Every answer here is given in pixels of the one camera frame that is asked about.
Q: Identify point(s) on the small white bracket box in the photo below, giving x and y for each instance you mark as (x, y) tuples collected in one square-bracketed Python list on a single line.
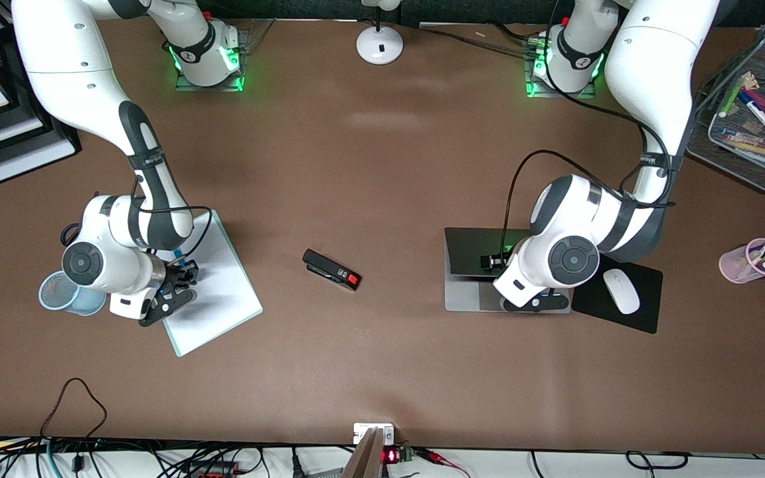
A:
[(358, 431)]

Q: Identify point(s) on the white paper sheet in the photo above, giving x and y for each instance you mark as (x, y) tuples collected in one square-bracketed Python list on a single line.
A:
[(223, 299)]

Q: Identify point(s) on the yellow pen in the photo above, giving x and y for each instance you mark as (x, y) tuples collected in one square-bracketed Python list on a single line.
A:
[(751, 147)]

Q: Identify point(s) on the clear arm base plate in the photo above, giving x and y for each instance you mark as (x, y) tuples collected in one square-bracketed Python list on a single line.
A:
[(558, 95), (250, 40)]

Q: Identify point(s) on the white computer mouse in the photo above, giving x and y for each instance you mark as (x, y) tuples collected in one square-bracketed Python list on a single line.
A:
[(621, 292)]

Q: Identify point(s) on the silver grey laptop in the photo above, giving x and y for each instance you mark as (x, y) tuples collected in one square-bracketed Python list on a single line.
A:
[(469, 295)]

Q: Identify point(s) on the pink translucent pen cup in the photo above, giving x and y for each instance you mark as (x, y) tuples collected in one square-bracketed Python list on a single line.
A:
[(734, 269)]

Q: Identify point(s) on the module with red display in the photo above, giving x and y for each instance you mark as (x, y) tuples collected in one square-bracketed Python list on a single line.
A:
[(392, 456)]

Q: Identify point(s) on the mint green clipboard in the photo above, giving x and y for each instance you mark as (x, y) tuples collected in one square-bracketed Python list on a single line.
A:
[(180, 348)]

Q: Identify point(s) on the grey brown post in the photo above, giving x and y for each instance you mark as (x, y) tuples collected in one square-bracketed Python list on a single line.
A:
[(362, 461)]

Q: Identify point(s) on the black blue scissors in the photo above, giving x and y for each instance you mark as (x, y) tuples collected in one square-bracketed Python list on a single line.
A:
[(64, 234)]

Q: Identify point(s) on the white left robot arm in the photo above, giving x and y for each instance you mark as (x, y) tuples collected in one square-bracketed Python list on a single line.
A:
[(655, 66)]

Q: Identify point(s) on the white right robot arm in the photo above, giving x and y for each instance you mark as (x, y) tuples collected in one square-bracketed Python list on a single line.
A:
[(70, 73)]

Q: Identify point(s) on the white round stand base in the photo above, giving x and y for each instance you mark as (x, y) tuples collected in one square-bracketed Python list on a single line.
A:
[(380, 46)]

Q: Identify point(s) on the blue marker with white body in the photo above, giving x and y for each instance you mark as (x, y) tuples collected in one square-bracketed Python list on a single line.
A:
[(762, 116)]

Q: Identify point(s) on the black mouse pad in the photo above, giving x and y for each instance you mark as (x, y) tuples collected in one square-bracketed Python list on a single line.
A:
[(641, 312)]

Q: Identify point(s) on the light blue mesh cup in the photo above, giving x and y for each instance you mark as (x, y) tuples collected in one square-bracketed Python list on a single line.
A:
[(57, 302)]

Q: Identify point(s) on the black stapler with red end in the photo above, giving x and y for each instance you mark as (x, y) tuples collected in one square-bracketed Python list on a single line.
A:
[(329, 269)]

